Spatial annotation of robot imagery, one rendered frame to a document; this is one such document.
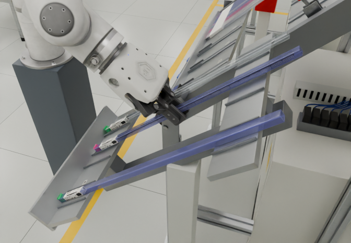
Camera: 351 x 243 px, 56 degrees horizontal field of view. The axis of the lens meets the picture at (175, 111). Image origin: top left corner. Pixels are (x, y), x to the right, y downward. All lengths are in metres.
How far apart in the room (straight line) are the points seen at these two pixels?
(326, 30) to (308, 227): 0.66
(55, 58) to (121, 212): 0.75
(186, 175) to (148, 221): 0.89
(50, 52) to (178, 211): 0.72
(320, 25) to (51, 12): 0.49
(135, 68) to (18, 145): 1.49
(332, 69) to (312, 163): 0.52
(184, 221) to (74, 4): 0.53
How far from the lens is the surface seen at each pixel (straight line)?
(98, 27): 0.58
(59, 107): 1.29
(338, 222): 1.07
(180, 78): 1.03
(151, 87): 0.58
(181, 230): 0.84
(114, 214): 1.58
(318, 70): 1.38
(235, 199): 1.62
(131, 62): 0.58
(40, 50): 1.22
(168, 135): 0.92
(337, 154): 1.04
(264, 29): 1.88
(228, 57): 0.90
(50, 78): 1.22
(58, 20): 0.50
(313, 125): 1.06
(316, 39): 0.73
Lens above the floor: 1.31
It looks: 40 degrees down
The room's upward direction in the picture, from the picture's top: straight up
